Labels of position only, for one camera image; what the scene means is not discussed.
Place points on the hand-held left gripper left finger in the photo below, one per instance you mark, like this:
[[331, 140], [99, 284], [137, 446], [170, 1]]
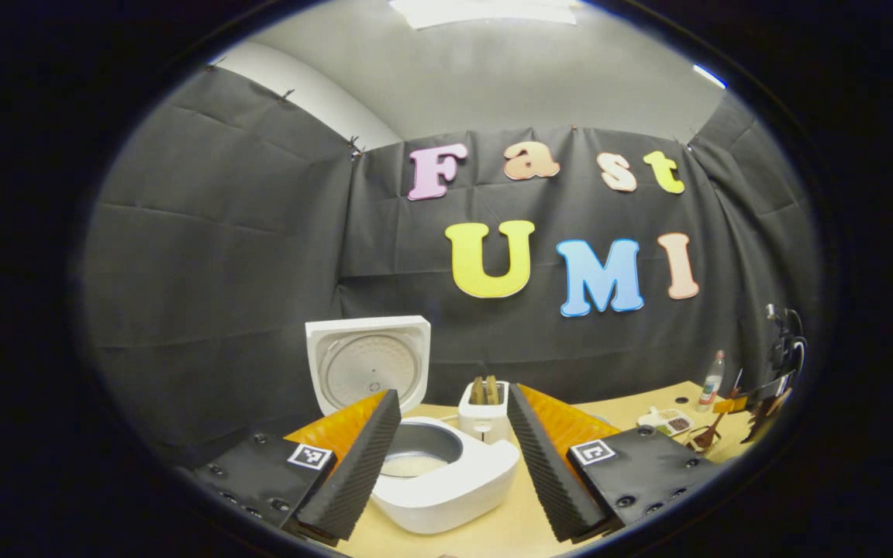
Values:
[[357, 473]]

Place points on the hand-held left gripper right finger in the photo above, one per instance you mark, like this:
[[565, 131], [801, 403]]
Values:
[[547, 473]]

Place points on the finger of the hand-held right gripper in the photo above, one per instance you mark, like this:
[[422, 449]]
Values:
[[729, 404]]

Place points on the brown wooden spoon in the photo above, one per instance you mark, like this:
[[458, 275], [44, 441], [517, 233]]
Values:
[[706, 438]]

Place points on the white rice cooker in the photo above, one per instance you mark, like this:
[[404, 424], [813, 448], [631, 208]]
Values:
[[454, 488]]

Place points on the clear plastic water bottle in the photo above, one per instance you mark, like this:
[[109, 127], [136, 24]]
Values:
[[711, 384]]

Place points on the white divided tray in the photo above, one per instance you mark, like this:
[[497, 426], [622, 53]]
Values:
[[667, 422]]

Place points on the white toaster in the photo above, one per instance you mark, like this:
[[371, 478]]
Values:
[[484, 422]]

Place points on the brown bread slice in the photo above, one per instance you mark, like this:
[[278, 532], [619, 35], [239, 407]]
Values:
[[477, 390], [492, 390]]

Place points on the small ceiling light panel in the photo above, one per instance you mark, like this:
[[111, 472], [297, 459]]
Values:
[[710, 76]]

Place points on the large ceiling light panel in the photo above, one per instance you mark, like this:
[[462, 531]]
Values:
[[485, 12]]

